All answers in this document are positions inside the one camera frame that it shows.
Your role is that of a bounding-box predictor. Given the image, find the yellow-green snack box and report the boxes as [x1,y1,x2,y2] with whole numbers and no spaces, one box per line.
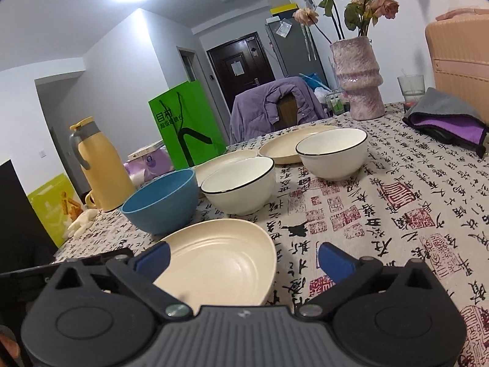
[28,173,85,248]

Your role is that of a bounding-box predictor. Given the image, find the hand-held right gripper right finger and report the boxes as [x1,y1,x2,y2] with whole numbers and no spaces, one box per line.
[295,242,441,322]

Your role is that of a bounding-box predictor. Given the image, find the green paper bag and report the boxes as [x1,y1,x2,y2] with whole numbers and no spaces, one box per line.
[148,81,227,170]

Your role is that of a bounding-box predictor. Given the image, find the yellow thermos jug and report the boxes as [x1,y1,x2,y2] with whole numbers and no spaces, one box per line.
[69,117,136,212]

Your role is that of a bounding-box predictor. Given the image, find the glass cup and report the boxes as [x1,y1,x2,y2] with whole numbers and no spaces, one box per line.
[397,74,425,104]

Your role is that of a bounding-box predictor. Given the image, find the grey and purple cloth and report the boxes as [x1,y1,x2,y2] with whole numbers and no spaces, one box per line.
[402,87,489,157]

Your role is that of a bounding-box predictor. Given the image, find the white flat box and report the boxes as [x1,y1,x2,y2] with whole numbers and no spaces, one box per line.
[128,140,166,159]

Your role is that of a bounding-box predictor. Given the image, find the pink hard case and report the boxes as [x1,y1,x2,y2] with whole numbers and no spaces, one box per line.
[425,7,489,104]

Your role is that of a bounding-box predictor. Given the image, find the dark entrance door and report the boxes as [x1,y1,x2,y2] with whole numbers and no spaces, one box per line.
[206,32,276,102]

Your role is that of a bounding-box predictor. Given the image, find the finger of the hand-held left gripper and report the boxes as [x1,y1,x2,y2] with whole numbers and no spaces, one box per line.
[51,248,134,270]

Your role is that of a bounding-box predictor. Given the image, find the wire storage rack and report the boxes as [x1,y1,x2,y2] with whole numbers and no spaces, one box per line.
[315,88,350,115]

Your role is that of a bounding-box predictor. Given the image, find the white rubber gloves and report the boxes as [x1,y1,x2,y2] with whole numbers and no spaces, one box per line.
[67,208,98,238]

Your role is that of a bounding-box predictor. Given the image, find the grey refrigerator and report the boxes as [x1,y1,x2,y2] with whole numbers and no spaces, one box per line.
[265,15,329,79]

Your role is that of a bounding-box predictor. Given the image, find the white bowl black rim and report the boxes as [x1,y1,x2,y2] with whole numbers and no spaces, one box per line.
[295,128,368,180]
[200,156,276,215]

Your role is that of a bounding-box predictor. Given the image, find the black paper bag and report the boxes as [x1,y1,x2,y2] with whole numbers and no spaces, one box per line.
[0,159,58,272]

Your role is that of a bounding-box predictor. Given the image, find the purple tissue pack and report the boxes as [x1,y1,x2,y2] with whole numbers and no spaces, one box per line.
[123,146,176,184]

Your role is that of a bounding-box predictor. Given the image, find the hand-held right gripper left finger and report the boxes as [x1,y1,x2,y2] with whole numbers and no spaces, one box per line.
[49,242,194,322]

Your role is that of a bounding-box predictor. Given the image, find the wooden chair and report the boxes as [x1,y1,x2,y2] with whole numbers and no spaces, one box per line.
[277,94,306,128]

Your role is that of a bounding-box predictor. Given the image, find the blue bag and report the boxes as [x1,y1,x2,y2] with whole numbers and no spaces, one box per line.
[300,72,329,90]

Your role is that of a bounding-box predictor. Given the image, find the yellow box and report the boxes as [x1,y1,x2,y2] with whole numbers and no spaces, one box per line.
[270,3,299,19]

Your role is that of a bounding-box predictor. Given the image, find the person's left hand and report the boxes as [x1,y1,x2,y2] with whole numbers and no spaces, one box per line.
[0,326,21,367]

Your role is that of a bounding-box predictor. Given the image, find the blue bowl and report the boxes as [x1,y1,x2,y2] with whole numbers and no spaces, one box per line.
[120,169,199,235]

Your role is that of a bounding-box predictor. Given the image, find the cream plate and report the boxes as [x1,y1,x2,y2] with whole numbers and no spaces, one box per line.
[191,150,259,178]
[153,220,278,306]
[259,124,340,165]

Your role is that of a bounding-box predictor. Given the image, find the calligraphy printed tablecloth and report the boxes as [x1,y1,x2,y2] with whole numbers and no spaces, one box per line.
[50,101,489,367]

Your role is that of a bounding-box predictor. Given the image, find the purple padded jacket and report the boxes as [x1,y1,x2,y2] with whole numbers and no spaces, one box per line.
[229,76,327,144]

